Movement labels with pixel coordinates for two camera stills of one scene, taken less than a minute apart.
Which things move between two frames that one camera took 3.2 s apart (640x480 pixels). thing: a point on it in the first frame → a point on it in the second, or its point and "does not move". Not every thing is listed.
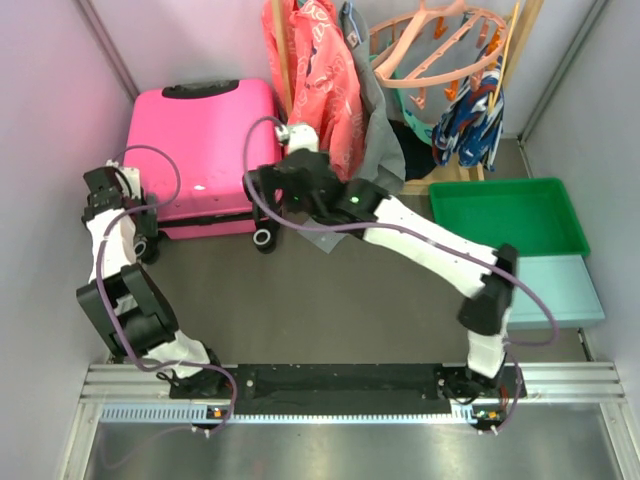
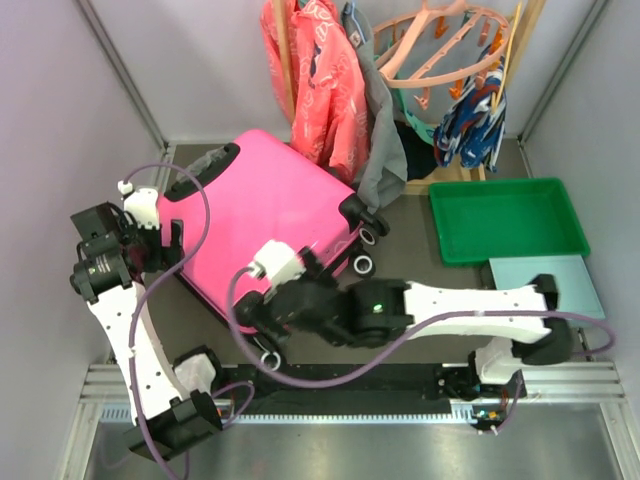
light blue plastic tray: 565,283 does not move
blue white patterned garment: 470,131 does not move
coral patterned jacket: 321,80 does not move
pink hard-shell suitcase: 205,125 → 264,189
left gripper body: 149,199 → 147,243
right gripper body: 272,182 → 314,274
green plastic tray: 534,215 does not move
